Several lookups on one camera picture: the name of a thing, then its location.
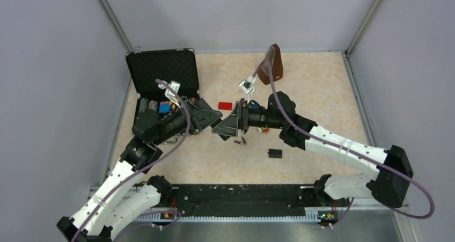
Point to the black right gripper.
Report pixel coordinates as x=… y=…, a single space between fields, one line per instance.
x=239 y=119

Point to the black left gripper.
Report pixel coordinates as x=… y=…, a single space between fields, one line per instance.
x=201 y=117

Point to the black battery cover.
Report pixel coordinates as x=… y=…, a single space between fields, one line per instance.
x=275 y=153

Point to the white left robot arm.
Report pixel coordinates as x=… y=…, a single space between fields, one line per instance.
x=106 y=214

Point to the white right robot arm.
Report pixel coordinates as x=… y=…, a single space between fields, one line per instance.
x=384 y=173

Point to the black AAA battery right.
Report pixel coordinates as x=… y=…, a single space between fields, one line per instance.
x=243 y=140

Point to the red toy brick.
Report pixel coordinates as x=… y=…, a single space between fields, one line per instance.
x=225 y=106

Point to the colourful toy brick train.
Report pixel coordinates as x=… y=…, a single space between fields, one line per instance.
x=263 y=130

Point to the black poker chip case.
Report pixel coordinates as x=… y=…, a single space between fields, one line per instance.
x=167 y=65

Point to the brown wooden metronome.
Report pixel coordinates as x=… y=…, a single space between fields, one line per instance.
x=273 y=55

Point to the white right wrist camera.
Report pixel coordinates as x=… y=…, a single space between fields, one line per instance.
x=247 y=85

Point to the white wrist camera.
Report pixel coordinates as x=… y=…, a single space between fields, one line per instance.
x=247 y=85
x=172 y=90

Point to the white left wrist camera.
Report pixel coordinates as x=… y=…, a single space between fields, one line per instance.
x=172 y=90

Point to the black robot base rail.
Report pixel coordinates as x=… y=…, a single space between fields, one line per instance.
x=244 y=203

